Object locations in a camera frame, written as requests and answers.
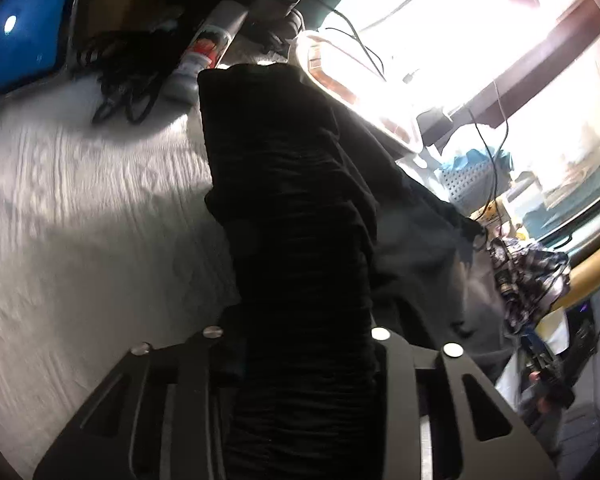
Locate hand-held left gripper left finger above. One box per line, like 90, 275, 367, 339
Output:
32, 325, 243, 480

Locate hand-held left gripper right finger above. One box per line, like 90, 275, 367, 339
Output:
369, 326, 561, 480

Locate black pants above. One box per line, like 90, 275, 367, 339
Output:
197, 62, 513, 480

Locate plaid shirt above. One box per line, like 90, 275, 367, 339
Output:
485, 237, 573, 336

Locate white textured table cover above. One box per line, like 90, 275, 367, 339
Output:
0, 60, 246, 476

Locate white perforated basket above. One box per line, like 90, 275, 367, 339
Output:
435, 149, 513, 213

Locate yellow curtain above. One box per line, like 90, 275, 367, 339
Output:
550, 247, 600, 313

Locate black charger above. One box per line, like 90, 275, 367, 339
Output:
416, 106, 453, 136

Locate lunch box with clear lid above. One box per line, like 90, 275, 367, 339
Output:
292, 30, 426, 156

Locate spray can with red label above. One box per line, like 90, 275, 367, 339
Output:
165, 1, 248, 106

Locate blue plastic bin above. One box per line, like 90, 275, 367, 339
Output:
0, 0, 81, 106

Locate black cable bundle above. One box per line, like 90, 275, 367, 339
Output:
75, 20, 191, 126

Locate dark window frame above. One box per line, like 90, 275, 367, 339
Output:
450, 0, 600, 131

